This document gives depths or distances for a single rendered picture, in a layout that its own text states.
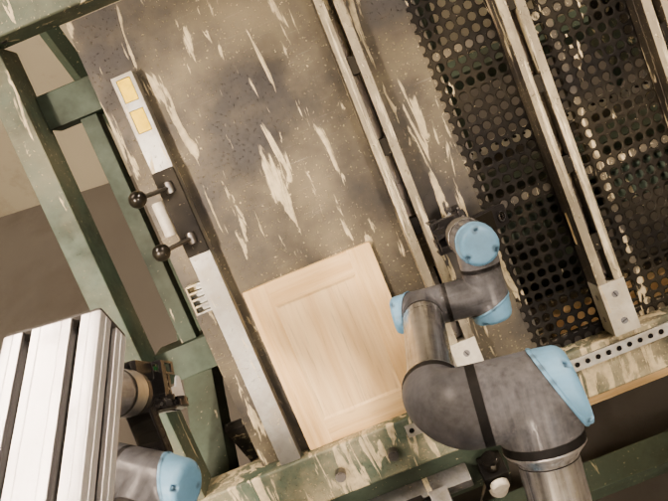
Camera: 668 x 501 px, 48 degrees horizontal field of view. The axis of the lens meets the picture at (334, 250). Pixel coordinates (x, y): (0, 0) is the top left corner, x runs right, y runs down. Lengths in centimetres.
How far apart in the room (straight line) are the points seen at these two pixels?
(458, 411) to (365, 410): 78
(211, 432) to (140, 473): 102
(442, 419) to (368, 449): 76
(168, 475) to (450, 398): 38
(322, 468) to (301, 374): 22
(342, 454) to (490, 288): 60
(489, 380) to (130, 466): 49
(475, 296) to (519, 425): 41
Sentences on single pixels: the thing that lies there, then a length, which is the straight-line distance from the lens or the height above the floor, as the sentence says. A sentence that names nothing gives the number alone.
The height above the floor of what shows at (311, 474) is 88.
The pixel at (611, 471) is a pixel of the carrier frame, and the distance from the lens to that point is 247.
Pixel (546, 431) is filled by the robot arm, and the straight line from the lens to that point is 104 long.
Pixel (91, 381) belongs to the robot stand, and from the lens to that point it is 61.
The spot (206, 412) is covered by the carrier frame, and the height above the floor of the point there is 79.
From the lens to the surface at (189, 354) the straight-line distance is 182.
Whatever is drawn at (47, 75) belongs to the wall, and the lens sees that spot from 396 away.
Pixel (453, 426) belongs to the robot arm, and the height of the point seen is 154.
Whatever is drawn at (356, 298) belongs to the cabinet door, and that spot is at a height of 112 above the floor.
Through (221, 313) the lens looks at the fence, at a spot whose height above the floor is 121.
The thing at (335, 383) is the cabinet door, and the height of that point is 99.
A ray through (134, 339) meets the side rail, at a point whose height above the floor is 122.
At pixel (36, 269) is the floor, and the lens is 415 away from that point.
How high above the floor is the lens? 245
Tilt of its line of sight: 47 degrees down
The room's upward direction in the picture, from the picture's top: 24 degrees counter-clockwise
